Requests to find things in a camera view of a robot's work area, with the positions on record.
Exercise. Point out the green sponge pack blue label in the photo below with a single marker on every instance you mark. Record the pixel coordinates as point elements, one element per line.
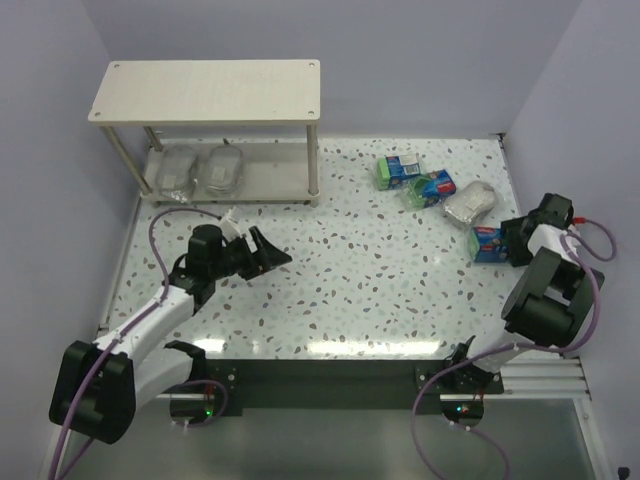
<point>427,190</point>

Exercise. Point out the beige two-tier wooden shelf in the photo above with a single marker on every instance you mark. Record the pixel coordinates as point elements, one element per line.
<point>269,109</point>

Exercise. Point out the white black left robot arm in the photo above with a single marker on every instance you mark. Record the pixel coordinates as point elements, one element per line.
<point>101,385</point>

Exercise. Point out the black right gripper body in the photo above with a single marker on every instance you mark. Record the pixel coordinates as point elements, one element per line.
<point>516,240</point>

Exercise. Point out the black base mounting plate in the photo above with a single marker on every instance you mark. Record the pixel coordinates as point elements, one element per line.
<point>304,384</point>

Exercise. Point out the silver sponge pack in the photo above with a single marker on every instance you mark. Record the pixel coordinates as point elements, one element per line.
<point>175,179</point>
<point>222,170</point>
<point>471,203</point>

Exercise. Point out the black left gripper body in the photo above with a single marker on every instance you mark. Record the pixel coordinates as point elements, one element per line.
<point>255,257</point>

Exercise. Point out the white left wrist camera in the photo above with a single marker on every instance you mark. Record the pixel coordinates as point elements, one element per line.
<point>229,226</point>

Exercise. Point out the green sponge pack barcode label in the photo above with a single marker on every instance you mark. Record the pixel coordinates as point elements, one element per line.
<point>392,172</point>

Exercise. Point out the green sponge pack red logo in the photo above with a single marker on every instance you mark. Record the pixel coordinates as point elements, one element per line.
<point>487,245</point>

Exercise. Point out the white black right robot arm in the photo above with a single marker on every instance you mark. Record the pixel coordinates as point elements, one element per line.
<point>551,300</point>

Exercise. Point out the aluminium frame rail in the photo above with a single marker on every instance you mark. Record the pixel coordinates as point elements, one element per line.
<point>545,379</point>

